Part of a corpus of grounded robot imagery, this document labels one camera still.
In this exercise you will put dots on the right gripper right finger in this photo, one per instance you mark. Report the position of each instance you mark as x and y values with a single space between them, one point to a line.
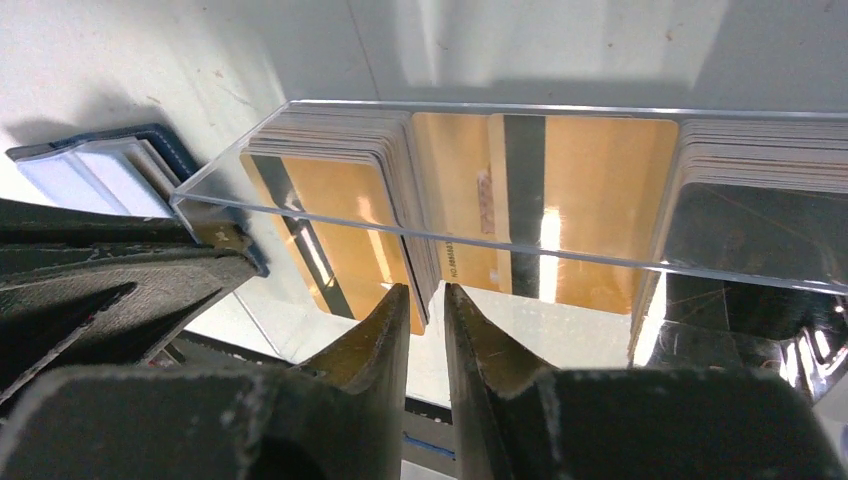
516 416

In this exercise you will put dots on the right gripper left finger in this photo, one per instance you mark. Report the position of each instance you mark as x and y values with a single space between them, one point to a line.
337 415

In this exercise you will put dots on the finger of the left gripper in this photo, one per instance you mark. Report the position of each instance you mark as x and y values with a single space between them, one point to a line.
31 227
103 304

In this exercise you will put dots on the blue card holder wallet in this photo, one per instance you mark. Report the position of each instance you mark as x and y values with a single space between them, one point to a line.
131 171

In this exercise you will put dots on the clear plastic card tray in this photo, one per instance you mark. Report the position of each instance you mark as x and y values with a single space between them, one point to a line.
285 312

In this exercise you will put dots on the orange card stack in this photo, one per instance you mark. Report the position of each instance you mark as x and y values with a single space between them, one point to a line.
345 185

